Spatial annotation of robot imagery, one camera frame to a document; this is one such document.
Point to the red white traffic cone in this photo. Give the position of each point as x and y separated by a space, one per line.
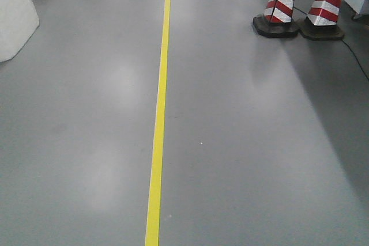
276 21

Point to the white wrapped object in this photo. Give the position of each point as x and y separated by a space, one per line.
19 20

